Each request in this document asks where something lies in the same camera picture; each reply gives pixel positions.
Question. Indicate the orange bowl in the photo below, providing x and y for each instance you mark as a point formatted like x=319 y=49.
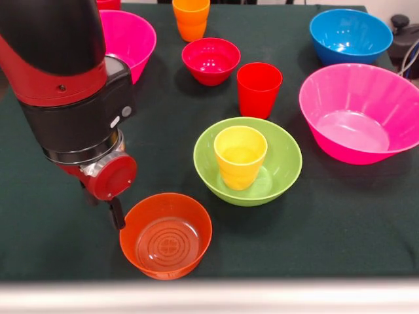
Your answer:
x=167 y=242

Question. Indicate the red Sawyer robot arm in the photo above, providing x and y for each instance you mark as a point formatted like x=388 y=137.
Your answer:
x=59 y=81

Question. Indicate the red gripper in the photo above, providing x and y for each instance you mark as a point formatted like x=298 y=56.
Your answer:
x=114 y=180

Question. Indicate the large pink bowl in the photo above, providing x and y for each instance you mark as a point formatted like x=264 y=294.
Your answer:
x=357 y=124
x=131 y=39

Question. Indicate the blue bowl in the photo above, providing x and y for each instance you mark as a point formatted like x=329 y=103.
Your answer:
x=350 y=39

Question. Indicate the green bowl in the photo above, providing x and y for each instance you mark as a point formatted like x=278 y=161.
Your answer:
x=281 y=157

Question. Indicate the yellow cup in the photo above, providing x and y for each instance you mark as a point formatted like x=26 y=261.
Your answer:
x=240 y=163

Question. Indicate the crimson cup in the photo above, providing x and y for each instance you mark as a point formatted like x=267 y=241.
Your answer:
x=109 y=3

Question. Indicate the orange cup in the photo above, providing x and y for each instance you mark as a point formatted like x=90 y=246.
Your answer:
x=190 y=24

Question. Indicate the red cup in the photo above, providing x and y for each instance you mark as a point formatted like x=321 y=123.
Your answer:
x=259 y=95

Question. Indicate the small crimson bowl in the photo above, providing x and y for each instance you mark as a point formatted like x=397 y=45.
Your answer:
x=211 y=60

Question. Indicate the dark green tablecloth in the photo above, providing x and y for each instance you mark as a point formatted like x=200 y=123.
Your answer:
x=294 y=229

